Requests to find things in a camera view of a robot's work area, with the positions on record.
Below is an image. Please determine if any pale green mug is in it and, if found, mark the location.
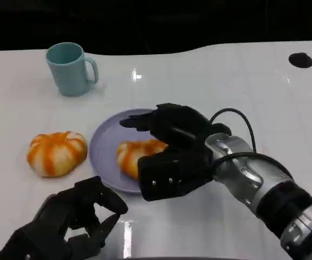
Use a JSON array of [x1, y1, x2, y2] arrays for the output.
[[45, 42, 99, 96]]

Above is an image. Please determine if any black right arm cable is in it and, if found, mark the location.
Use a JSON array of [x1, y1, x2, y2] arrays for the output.
[[209, 108, 291, 177]]

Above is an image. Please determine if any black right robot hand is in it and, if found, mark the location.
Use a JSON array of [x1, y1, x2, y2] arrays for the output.
[[119, 102, 232, 149]]

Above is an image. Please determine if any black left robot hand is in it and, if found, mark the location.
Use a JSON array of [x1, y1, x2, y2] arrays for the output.
[[32, 175, 128, 260]]

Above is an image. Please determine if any black round table grommet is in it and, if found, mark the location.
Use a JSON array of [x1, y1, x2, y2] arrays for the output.
[[288, 52, 312, 68]]

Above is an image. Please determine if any lilac plate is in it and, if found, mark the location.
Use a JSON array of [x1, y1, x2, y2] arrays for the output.
[[89, 108, 170, 194]]

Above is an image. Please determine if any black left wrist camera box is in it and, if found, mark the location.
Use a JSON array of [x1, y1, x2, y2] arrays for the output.
[[0, 223, 73, 260]]

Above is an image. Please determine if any orange white toy bread roll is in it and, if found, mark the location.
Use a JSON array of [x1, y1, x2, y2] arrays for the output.
[[26, 131, 88, 178], [116, 139, 169, 181]]

